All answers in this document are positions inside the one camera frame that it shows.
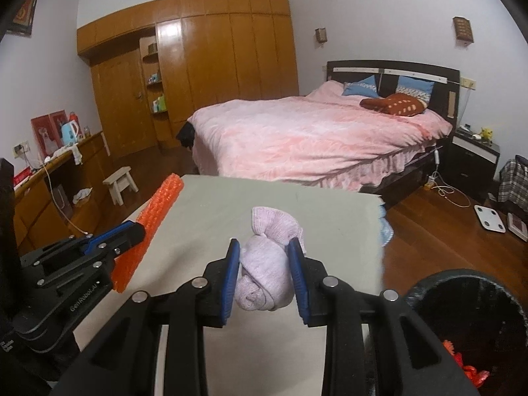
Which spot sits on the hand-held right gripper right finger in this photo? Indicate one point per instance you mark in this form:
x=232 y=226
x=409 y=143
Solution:
x=299 y=280

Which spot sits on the black mesh trash bin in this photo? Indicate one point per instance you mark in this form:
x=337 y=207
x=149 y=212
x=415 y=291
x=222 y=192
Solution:
x=453 y=280

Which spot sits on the bed with dark headboard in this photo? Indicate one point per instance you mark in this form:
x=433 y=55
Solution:
x=412 y=68

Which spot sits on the white cloth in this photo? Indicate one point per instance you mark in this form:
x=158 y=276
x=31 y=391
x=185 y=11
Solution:
x=74 y=152

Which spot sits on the black cloth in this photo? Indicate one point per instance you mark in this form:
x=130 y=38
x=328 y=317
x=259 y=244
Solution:
x=185 y=134

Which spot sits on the red ribbon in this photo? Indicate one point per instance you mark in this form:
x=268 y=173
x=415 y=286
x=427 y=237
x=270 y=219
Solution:
x=474 y=375

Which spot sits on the wooden dresser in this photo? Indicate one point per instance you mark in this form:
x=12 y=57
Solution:
x=33 y=210

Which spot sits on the orange bubble wrap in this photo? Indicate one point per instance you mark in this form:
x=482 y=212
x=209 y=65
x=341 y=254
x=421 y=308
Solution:
x=161 y=202

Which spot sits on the blue shelf ornaments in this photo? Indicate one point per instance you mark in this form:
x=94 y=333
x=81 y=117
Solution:
x=154 y=77

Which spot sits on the brown dotted cushion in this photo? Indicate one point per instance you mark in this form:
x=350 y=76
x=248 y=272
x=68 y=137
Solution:
x=396 y=105

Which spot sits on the wooden wall lamp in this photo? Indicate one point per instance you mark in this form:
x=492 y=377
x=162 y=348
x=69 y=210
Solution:
x=321 y=35
x=463 y=29

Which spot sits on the small red box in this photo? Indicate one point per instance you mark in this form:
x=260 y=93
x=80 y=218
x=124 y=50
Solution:
x=21 y=177

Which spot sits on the stack of books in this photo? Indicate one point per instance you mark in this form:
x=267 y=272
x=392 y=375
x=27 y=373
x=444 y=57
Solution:
x=519 y=227

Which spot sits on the yellow plush toy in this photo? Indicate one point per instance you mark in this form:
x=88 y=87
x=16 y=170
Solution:
x=487 y=133

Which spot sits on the black and white nightstand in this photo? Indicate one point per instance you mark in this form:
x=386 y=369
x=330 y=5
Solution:
x=472 y=169

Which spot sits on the red picture box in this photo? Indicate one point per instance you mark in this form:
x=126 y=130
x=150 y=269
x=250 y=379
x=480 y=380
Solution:
x=45 y=132

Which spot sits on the light blue cloth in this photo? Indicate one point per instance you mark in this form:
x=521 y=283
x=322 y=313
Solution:
x=384 y=231

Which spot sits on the crumpled white tissue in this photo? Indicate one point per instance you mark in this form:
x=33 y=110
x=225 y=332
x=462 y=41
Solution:
x=82 y=196

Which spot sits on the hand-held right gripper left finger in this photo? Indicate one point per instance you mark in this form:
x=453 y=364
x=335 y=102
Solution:
x=233 y=280

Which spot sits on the lilac sock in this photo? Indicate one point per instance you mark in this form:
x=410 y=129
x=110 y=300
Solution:
x=264 y=272

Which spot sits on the wall socket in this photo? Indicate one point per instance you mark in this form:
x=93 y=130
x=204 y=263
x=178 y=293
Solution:
x=22 y=149

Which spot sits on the framed wall picture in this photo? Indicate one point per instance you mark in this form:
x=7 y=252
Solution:
x=24 y=12

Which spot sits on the white hanging charger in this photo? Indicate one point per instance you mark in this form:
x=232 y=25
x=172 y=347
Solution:
x=437 y=157

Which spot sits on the green bottles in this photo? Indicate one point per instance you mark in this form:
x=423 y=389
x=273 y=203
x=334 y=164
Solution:
x=159 y=104

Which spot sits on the beige wall socket strip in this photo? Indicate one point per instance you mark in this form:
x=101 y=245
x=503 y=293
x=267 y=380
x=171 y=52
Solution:
x=468 y=83

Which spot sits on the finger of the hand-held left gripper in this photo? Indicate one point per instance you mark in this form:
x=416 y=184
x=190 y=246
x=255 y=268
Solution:
x=107 y=241
x=95 y=265

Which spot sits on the wooden wardrobe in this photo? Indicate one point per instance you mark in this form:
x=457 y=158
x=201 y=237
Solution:
x=227 y=57

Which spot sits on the white bathroom scale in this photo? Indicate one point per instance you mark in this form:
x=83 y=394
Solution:
x=489 y=218

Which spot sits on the orange scrap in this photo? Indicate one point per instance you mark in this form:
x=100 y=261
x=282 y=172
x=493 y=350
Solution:
x=448 y=345

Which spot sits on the light blue kettle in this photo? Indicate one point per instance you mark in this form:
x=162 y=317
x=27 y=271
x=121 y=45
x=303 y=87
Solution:
x=70 y=132

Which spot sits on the pink duvet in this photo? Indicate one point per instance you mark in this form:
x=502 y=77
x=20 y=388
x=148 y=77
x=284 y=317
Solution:
x=297 y=132

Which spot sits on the blue pillow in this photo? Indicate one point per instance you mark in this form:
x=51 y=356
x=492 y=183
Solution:
x=363 y=87
x=414 y=86

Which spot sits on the small white stool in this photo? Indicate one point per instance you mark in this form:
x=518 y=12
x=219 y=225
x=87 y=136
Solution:
x=119 y=177

